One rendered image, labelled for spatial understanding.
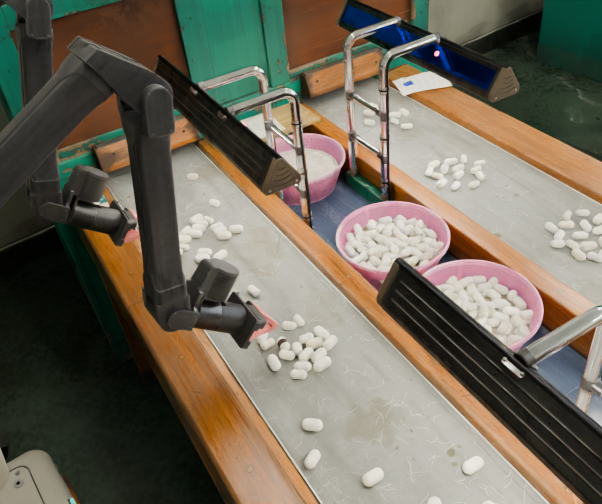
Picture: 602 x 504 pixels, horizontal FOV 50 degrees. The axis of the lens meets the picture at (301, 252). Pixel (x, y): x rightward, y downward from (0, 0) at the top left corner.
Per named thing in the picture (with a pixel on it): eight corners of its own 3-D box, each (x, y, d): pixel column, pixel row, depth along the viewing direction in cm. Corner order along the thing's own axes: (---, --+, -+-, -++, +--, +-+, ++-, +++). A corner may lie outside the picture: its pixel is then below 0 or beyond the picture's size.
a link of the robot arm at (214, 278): (143, 301, 113) (164, 327, 107) (170, 243, 110) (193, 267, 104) (198, 309, 121) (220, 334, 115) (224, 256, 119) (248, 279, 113)
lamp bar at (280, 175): (266, 198, 121) (260, 165, 116) (151, 86, 164) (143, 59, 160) (302, 182, 124) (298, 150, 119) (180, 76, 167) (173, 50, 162)
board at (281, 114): (224, 157, 187) (223, 154, 186) (203, 137, 197) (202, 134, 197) (320, 121, 198) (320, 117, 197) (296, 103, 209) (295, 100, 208)
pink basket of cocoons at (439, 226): (411, 319, 143) (412, 288, 137) (316, 276, 157) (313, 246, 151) (468, 253, 158) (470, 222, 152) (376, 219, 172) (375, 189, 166)
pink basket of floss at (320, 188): (333, 216, 175) (331, 188, 169) (242, 207, 183) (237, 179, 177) (356, 164, 194) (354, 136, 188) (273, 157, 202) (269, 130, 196)
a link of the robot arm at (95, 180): (28, 201, 134) (36, 217, 127) (47, 150, 131) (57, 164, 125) (83, 215, 141) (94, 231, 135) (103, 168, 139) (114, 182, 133)
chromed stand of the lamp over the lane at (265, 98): (255, 277, 159) (223, 114, 131) (221, 236, 173) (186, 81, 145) (320, 247, 166) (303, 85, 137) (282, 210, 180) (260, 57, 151)
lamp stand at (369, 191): (387, 216, 173) (384, 57, 144) (345, 183, 187) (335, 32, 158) (442, 190, 179) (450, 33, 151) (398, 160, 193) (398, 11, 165)
